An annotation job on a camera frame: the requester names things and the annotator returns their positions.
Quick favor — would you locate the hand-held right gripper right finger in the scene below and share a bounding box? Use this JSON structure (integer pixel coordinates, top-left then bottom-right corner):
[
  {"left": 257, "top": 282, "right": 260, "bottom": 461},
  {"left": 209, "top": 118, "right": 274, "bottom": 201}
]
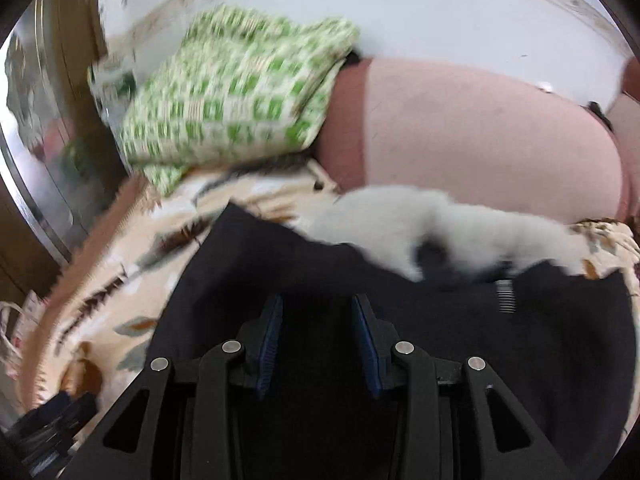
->
[{"left": 350, "top": 294, "right": 567, "bottom": 480}]

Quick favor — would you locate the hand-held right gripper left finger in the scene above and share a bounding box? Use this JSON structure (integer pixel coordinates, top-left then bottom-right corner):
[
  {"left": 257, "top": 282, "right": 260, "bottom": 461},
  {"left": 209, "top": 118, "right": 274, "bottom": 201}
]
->
[{"left": 70, "top": 294, "right": 286, "bottom": 480}]

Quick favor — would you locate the black coat with fur collar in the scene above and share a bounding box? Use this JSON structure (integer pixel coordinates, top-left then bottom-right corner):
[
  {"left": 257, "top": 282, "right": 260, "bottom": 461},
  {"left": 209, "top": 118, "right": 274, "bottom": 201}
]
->
[{"left": 144, "top": 185, "right": 637, "bottom": 480}]

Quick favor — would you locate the leaf printed blanket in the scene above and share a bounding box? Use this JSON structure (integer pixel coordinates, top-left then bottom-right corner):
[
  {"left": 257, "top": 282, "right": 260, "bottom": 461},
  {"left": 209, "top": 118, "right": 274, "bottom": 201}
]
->
[{"left": 20, "top": 159, "right": 640, "bottom": 413}]

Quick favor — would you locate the large pink sofa cushion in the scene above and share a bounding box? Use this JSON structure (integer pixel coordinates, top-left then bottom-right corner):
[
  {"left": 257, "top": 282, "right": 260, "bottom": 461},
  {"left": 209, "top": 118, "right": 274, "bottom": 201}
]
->
[{"left": 315, "top": 55, "right": 632, "bottom": 227}]

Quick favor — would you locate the green checkered cloth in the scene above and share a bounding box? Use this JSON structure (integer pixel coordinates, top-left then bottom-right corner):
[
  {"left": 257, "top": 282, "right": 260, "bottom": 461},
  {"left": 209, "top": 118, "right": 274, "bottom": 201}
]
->
[{"left": 119, "top": 4, "right": 362, "bottom": 197}]

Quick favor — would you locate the wooden door with patterned glass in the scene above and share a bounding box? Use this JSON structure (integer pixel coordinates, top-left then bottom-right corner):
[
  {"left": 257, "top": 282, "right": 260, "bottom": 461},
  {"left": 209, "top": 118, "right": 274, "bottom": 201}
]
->
[{"left": 0, "top": 0, "right": 133, "bottom": 311}]

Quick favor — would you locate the small pink sofa cushion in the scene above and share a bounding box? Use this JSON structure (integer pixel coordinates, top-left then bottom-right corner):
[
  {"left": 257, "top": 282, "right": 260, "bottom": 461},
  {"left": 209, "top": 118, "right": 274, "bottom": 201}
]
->
[{"left": 607, "top": 55, "right": 640, "bottom": 223}]

